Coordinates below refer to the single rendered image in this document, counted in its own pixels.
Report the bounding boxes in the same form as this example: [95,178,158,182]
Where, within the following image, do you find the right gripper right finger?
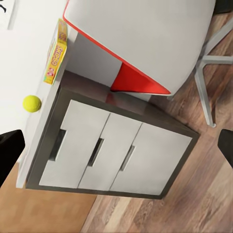
[217,129,233,168]

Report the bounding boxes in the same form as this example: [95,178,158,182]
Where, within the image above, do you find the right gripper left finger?
[0,129,25,187]

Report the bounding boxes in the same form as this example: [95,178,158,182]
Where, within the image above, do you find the tennis ball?
[23,95,41,113]

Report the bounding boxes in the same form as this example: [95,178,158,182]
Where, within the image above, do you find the board game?
[43,18,67,85]

